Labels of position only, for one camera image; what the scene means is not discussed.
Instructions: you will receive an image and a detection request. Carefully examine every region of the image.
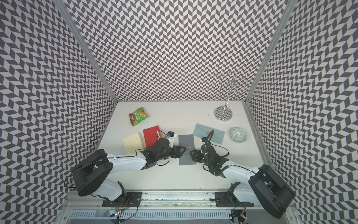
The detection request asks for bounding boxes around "green snack bag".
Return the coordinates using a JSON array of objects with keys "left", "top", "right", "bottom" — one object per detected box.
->
[{"left": 128, "top": 107, "right": 149, "bottom": 126}]

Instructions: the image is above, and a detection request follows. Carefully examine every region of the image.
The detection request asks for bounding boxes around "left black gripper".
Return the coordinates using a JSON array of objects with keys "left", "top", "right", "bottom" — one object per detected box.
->
[{"left": 158, "top": 145, "right": 187, "bottom": 161}]

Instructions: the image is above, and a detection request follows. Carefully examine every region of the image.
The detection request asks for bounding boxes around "left circuit board with wires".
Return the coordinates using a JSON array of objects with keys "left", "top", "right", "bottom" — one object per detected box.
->
[{"left": 109, "top": 207, "right": 139, "bottom": 224}]

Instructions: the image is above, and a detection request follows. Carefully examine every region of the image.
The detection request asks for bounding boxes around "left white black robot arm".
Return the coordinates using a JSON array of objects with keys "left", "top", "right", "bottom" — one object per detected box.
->
[{"left": 69, "top": 138, "right": 187, "bottom": 201}]

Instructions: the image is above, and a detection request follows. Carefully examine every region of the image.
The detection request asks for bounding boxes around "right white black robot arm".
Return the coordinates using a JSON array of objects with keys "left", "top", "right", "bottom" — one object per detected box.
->
[{"left": 190, "top": 142, "right": 296, "bottom": 218}]

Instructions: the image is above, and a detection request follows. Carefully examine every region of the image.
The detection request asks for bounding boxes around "chrome jewellery stand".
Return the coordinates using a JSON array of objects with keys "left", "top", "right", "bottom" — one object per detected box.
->
[{"left": 214, "top": 72, "right": 250, "bottom": 122}]

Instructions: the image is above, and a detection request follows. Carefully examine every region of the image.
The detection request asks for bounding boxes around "dark grey envelope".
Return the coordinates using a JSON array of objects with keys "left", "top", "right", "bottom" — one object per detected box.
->
[{"left": 179, "top": 134, "right": 196, "bottom": 166}]

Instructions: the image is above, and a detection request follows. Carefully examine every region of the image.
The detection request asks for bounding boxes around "red envelope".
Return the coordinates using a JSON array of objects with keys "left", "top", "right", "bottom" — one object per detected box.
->
[{"left": 143, "top": 125, "right": 161, "bottom": 147}]

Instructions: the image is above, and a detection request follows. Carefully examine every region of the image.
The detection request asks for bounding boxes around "circuit board with wires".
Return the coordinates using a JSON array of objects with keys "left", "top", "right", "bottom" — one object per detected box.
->
[
  {"left": 109, "top": 207, "right": 139, "bottom": 224},
  {"left": 229, "top": 207, "right": 247, "bottom": 224}
]

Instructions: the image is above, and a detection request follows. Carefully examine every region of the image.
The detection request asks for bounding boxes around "green patterned ceramic dish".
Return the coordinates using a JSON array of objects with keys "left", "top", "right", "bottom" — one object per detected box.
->
[{"left": 229, "top": 127, "right": 248, "bottom": 143}]

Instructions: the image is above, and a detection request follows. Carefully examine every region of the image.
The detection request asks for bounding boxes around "aluminium front rail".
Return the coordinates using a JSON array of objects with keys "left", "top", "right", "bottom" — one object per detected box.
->
[{"left": 62, "top": 189, "right": 296, "bottom": 211}]

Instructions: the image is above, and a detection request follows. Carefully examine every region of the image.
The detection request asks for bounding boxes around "cream yellow envelope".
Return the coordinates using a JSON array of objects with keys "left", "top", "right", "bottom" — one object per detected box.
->
[{"left": 123, "top": 133, "right": 144, "bottom": 155}]

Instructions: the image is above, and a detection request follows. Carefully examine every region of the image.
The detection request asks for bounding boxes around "right circuit board with wires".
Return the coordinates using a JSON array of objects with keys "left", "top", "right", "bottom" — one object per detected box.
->
[{"left": 229, "top": 207, "right": 247, "bottom": 224}]

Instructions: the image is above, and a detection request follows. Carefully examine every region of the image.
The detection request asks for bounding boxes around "light blue envelope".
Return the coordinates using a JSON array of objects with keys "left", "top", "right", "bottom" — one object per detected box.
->
[{"left": 193, "top": 124, "right": 225, "bottom": 144}]

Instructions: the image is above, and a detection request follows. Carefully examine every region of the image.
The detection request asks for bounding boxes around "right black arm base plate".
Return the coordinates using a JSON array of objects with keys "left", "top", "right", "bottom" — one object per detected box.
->
[{"left": 210, "top": 182, "right": 254, "bottom": 207}]

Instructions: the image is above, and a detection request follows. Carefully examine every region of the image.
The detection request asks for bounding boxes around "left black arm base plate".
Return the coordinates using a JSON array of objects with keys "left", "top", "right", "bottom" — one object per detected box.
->
[{"left": 102, "top": 181, "right": 143, "bottom": 208}]

